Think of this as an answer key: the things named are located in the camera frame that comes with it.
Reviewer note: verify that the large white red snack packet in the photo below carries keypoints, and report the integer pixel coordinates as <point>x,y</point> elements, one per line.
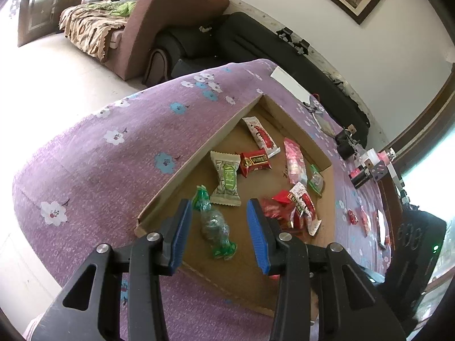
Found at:
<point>304,202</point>

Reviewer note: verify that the dark perforated stand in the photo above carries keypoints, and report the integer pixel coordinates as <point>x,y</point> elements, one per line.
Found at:
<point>378,171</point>

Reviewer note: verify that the red dark-label snack packet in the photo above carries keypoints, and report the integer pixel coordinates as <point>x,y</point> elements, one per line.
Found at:
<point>254,161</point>

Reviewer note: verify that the small wooden block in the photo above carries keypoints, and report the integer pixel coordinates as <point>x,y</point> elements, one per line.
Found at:
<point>351,128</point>

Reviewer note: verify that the white paper sheet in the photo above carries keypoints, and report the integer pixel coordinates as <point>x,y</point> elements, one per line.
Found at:
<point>289,83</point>

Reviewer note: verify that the dark red gold-character snack packet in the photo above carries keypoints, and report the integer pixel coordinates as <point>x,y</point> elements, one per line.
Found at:
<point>284,223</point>

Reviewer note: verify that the grey flat pad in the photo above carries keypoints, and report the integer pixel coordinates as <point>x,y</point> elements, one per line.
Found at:
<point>325,126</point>

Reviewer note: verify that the shallow cardboard box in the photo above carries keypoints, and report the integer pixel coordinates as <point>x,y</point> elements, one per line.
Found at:
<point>227,142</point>

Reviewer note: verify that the green candy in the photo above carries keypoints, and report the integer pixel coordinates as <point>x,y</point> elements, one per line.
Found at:
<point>213,223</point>

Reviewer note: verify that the purple floral tablecloth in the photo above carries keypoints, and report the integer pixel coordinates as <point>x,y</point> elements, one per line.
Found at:
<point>106,170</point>

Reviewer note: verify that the pink snack packet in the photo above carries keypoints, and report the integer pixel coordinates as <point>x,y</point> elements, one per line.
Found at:
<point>295,160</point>

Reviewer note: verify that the black binder clip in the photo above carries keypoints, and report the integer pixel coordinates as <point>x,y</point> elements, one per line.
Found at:
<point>302,46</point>
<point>285,34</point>

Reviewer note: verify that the pink container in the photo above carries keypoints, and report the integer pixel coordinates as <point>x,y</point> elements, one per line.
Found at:
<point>384,157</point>

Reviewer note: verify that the small red printed snack packet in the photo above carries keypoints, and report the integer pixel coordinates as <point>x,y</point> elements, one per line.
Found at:
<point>282,200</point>

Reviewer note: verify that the small white red snack packet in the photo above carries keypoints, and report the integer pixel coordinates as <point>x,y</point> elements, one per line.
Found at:
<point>261,136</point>

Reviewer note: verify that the wooden framed glass door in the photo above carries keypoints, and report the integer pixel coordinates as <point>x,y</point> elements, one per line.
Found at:
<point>39,3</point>

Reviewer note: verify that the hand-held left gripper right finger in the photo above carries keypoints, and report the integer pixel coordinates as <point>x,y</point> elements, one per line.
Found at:
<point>257,238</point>

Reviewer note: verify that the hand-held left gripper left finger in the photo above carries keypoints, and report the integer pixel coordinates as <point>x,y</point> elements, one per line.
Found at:
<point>181,236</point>

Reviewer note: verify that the patterned sofa blanket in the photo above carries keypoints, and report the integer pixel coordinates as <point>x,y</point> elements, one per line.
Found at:
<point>89,28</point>

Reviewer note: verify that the black sofa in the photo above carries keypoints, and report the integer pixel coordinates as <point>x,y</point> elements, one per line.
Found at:
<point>248,39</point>

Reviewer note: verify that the large black cylindrical holder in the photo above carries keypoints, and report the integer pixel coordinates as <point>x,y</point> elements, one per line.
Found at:
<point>347,151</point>

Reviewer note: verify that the small green snack packet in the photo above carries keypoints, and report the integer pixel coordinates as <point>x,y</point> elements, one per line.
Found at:
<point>315,183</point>

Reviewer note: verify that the red gold snack packet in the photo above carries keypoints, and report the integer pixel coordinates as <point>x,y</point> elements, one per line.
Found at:
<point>366,222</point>

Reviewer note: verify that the brown sofa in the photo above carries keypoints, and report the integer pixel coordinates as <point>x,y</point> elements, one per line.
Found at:
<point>156,17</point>

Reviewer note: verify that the round red candy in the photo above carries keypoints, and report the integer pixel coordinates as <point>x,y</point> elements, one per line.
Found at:
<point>352,216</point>

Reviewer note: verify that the green cloth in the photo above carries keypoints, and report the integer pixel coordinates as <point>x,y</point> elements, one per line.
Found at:
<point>122,7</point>

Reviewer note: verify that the green white snack packet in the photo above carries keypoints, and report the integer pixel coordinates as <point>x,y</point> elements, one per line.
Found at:
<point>225,179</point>

